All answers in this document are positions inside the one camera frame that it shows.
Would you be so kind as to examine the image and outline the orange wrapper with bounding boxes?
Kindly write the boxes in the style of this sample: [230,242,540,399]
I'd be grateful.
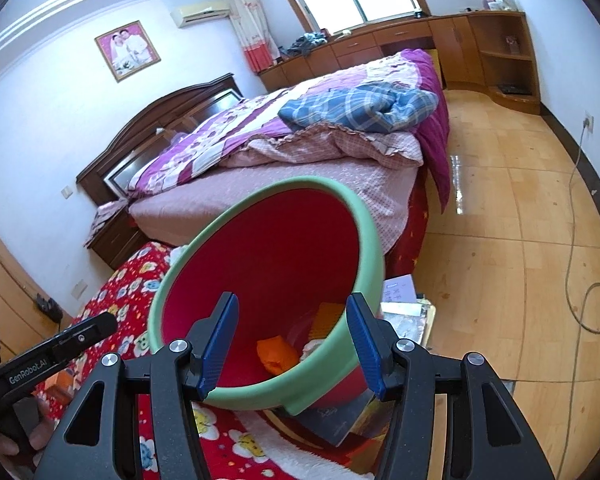
[257,336,300,376]

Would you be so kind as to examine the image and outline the red bucket green rim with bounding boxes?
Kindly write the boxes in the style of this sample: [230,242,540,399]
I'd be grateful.
[147,177,385,415]

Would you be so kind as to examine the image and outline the person's left hand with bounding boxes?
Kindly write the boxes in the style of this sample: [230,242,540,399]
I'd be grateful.
[0,396,55,479]

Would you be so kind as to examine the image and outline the stack of books and papers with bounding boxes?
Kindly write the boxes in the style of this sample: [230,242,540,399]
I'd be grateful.
[291,274,434,446]

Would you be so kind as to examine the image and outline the wooden wardrobe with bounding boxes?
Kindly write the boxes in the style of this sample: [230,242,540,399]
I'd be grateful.
[0,239,72,362]

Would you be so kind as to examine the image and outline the dark wooden nightstand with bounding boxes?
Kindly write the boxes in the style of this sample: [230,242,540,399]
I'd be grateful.
[85,205,148,270]

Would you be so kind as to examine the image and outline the folded cloth on nightstand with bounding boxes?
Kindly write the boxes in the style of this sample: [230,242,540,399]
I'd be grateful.
[84,198,129,246]

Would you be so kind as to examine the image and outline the purple floral quilt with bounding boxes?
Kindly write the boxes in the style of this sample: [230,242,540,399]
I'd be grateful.
[126,49,451,205]

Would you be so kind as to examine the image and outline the pink frilled bedspread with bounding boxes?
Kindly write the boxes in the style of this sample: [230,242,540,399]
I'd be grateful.
[219,124,424,169]

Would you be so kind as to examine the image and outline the wooden bed with headboard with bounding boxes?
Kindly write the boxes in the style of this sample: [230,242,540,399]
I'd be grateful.
[79,49,451,274]

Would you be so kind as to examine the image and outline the blue plaid blanket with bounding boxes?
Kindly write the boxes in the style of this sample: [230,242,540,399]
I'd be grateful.
[278,82,439,134]

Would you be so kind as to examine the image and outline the framed wedding photo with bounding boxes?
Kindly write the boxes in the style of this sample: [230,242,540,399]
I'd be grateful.
[94,21,161,82]

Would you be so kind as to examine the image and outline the pile of dark clothes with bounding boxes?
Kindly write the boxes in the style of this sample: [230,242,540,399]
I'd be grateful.
[278,32,328,58]

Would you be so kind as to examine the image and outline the long wooden cabinet desk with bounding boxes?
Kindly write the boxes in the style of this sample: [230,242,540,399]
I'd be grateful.
[258,12,481,94]

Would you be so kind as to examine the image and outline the wooden corner shelf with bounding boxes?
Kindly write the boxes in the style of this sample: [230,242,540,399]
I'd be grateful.
[468,11,541,115]

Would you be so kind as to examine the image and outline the white air conditioner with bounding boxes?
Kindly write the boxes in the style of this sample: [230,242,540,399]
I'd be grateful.
[171,0,230,28]

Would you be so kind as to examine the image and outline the floral curtain red hem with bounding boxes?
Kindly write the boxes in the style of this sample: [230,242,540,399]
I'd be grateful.
[225,0,280,74]

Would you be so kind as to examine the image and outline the items on shelf top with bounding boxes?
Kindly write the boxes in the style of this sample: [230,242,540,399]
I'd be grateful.
[483,0,518,12]

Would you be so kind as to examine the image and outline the grey power cable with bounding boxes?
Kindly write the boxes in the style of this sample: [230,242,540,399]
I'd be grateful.
[554,118,600,480]

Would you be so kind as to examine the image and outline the wall power socket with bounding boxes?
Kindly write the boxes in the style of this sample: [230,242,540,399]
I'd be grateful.
[583,113,594,133]

